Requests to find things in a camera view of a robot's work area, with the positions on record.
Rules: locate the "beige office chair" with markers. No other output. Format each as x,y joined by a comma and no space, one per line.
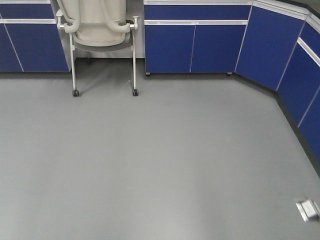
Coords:
96,26

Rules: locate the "blue lab cabinet row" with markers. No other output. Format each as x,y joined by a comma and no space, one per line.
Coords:
275,43

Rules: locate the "near floor socket box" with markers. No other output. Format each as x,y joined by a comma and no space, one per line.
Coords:
309,210

